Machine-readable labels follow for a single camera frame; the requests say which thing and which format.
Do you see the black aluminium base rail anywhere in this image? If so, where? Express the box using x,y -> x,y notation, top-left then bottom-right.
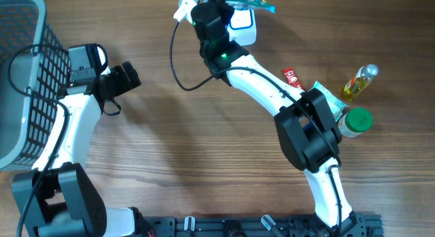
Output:
133,213 -> 384,237

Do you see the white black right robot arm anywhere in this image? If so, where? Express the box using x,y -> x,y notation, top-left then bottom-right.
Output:
190,0 -> 353,236

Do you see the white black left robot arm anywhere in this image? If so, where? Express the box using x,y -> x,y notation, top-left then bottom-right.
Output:
12,43 -> 146,236

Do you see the red snack packet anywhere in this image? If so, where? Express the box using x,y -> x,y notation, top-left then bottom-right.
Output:
283,68 -> 305,90

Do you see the teal wet wipes pack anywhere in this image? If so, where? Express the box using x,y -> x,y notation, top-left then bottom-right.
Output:
313,81 -> 349,122

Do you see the white cube barcode scanner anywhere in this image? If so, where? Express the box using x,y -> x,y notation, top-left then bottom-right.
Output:
227,10 -> 257,46

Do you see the grey mesh shopping basket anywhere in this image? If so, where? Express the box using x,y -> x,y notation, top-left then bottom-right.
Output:
1,0 -> 71,171

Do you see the yellow oil bottle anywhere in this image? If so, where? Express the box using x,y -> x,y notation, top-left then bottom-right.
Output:
343,64 -> 379,101

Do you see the green white round tub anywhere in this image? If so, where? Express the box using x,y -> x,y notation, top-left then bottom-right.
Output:
337,108 -> 373,138

